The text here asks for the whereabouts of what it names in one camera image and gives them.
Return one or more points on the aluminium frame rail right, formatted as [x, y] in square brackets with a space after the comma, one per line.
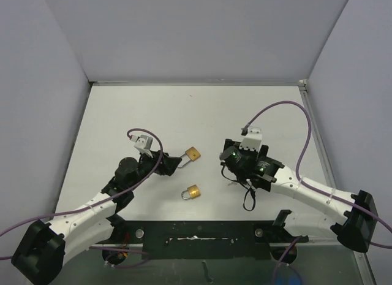
[360, 258]

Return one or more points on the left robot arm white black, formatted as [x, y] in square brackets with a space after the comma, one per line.
[47, 246]

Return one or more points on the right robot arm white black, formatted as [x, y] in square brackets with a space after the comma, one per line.
[347, 217]

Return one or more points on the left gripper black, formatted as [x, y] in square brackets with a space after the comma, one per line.
[168, 164]

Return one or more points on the small brass padlock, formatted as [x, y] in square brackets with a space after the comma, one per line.
[191, 192]

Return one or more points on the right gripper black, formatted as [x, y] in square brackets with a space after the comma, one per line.
[262, 152]

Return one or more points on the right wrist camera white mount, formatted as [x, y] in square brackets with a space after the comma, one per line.
[252, 140]

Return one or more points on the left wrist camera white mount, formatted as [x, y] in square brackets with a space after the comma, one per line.
[143, 144]

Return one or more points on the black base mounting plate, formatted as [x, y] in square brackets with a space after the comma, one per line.
[164, 240]

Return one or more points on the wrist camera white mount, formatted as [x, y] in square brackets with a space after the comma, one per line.
[252, 140]
[143, 144]

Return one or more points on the long shackle brass padlock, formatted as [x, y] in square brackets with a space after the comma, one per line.
[190, 155]

